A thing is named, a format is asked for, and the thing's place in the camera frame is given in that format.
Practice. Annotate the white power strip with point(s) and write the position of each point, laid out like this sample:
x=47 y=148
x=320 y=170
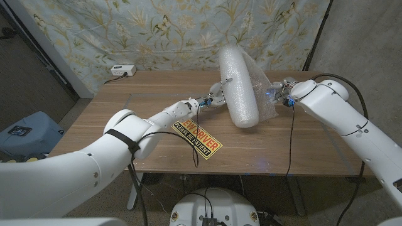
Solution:
x=122 y=70

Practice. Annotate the white table leg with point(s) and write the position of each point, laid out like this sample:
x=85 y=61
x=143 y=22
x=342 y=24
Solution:
x=132 y=197

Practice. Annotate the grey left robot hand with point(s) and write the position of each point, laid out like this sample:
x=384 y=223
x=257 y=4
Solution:
x=216 y=92

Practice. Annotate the black backdrop stand pole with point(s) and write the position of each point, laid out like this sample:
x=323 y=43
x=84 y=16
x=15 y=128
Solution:
x=315 y=34

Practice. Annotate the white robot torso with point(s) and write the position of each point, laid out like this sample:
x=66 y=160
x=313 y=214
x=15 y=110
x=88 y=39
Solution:
x=213 y=204

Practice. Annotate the black round object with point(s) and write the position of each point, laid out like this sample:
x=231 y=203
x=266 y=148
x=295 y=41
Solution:
x=6 y=32

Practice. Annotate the black box on torso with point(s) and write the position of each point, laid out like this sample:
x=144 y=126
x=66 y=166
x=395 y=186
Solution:
x=209 y=221

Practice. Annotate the shoe with yellow insole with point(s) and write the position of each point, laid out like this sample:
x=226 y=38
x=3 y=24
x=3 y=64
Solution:
x=22 y=159

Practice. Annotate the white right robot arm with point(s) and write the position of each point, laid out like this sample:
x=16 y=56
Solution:
x=351 y=113

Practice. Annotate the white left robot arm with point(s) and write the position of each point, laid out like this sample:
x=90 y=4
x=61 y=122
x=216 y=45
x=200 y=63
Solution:
x=78 y=169

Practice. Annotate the yellow new driver bumper sticker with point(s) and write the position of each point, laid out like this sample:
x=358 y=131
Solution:
x=204 y=141

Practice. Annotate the bubble wrap roll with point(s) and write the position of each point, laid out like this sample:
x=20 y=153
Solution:
x=240 y=88

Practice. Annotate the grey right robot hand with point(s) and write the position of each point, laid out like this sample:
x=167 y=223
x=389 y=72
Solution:
x=279 y=89

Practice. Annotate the grey table leg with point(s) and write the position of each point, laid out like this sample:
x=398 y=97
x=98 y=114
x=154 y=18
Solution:
x=296 y=197

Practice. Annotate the floral printed backdrop cloth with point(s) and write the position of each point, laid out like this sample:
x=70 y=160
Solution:
x=125 y=25

